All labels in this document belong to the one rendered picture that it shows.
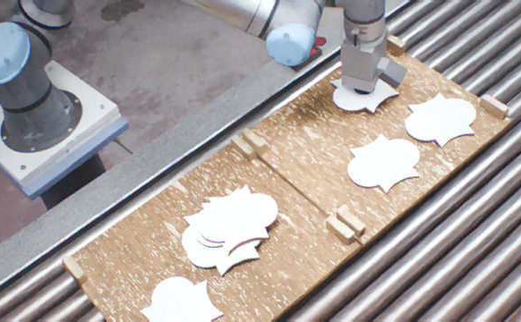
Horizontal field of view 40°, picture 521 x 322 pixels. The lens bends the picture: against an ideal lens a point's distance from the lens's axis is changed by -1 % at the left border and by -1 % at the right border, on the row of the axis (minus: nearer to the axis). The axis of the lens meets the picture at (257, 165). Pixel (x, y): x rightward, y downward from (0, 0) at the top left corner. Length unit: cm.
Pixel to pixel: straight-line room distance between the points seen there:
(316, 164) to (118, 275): 42
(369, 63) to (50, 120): 68
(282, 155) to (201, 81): 157
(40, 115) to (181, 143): 31
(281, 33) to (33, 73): 57
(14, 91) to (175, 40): 169
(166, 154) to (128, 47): 174
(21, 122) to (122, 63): 157
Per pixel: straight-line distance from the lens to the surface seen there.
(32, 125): 159
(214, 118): 151
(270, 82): 156
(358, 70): 139
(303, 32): 119
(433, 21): 170
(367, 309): 123
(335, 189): 134
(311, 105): 148
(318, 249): 126
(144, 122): 283
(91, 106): 163
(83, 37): 331
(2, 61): 149
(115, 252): 133
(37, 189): 157
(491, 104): 146
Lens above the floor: 200
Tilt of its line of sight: 51 degrees down
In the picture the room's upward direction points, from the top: 10 degrees counter-clockwise
